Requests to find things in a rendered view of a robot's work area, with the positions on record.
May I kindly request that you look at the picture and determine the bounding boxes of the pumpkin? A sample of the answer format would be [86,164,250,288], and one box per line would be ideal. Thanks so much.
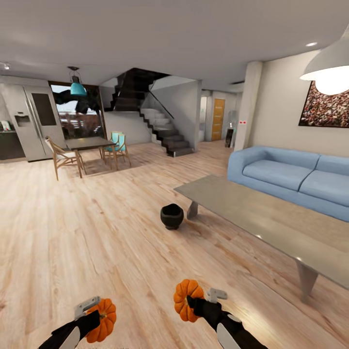
[173,279,205,323]
[85,298,117,344]

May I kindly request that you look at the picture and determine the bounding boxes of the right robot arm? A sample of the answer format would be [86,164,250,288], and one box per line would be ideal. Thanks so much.
[187,287,267,349]

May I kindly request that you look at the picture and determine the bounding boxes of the cauldron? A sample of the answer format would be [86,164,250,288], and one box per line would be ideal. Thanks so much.
[160,204,184,230]

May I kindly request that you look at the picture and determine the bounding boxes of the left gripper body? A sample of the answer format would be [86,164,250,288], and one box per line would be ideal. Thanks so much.
[76,310,100,339]

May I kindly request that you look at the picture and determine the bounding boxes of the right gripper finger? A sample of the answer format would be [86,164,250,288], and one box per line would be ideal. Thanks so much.
[187,295,195,308]

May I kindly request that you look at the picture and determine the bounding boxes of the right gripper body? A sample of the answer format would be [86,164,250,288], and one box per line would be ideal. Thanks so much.
[193,298,222,324]

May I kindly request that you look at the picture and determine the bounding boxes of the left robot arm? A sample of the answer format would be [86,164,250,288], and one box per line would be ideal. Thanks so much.
[38,296,101,349]

